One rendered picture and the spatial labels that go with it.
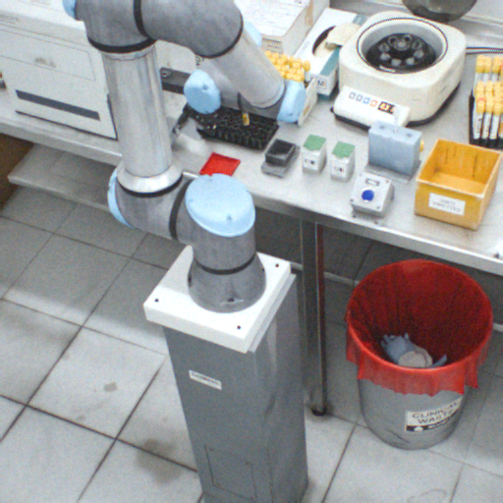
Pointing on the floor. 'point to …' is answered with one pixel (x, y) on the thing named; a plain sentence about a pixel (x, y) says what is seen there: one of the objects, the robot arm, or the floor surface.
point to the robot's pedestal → (246, 409)
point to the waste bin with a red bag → (475, 343)
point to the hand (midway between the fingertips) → (178, 128)
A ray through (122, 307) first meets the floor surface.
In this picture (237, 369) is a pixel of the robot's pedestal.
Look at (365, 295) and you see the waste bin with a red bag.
